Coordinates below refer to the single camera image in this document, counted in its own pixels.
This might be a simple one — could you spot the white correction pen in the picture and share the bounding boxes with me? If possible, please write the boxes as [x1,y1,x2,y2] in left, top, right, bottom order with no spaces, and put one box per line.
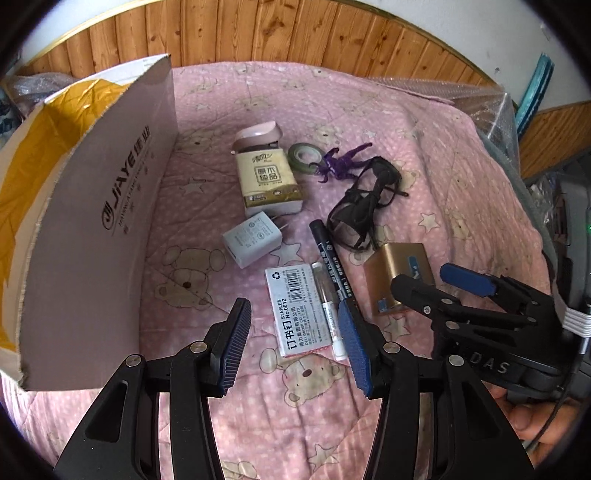
[311,261,348,362]

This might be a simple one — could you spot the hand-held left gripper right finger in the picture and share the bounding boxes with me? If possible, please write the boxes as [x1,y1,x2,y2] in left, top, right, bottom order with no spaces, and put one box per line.
[337,300,536,480]

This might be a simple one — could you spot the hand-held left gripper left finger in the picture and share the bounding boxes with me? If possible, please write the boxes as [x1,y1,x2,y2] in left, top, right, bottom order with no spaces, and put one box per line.
[53,298,252,480]

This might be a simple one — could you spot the purple toy figure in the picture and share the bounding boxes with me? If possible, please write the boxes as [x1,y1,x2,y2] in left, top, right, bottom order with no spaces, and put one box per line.
[309,142,373,183]

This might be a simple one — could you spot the black marker pen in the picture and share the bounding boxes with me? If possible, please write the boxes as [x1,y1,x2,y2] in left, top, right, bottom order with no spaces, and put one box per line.
[309,220,355,306]

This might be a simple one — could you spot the white staples box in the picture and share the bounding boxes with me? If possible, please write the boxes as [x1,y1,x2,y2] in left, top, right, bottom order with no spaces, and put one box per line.
[265,263,333,357]

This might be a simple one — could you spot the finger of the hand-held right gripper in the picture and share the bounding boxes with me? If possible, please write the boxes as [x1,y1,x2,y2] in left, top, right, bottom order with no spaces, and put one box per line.
[440,262,553,320]
[390,274,539,341]

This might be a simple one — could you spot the black glasses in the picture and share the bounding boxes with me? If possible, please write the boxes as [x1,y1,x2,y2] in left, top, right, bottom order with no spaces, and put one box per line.
[327,157,409,251]

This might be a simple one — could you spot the person's right hand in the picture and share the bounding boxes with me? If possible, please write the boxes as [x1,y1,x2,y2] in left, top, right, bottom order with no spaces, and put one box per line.
[489,385,585,468]

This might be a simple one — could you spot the gold metal box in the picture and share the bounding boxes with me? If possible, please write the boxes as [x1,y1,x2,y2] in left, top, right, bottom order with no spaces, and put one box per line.
[363,243,435,317]

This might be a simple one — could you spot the black braided cable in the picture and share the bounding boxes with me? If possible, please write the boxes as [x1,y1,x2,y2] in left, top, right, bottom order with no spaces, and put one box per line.
[526,342,591,455]

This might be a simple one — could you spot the beige tissue pack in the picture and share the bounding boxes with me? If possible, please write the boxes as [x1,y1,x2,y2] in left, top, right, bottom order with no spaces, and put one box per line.
[234,148,304,217]

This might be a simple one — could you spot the teal flat item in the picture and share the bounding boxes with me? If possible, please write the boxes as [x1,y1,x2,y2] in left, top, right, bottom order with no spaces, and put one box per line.
[515,53,553,144]

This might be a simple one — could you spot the white charger plug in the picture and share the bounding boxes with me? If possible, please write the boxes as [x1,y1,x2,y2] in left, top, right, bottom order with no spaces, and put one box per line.
[222,211,291,269]

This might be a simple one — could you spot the pink bear print blanket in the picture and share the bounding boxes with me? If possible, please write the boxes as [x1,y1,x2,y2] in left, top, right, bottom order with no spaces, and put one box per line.
[0,60,555,480]

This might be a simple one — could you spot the white cardboard box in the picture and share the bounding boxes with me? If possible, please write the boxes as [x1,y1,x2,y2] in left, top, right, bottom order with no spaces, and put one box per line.
[0,54,180,391]

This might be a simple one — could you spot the small pink device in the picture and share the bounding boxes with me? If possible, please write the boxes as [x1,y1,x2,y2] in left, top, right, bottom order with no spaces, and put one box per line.
[231,121,283,155]

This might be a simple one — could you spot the clear bubble wrap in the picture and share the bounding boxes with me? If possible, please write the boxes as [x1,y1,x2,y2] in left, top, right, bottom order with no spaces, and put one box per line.
[369,76,520,176]
[0,71,75,134]

